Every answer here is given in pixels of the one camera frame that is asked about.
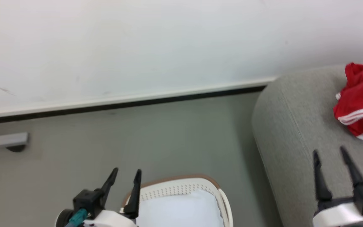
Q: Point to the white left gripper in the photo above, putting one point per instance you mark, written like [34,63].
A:
[112,220]

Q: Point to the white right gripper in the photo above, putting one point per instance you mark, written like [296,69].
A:
[342,214]

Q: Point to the red garment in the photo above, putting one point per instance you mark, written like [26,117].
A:
[362,97]

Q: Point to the grey fabric sofa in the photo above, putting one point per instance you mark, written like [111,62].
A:
[295,126]

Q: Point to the white perforated laundry basket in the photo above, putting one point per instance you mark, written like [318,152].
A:
[181,186]

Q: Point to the white and black baseboard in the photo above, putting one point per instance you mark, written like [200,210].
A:
[121,102]

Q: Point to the black round foot pad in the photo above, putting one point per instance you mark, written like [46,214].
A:
[16,148]

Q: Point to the grey metal partition foot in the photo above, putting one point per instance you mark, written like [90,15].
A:
[5,140]

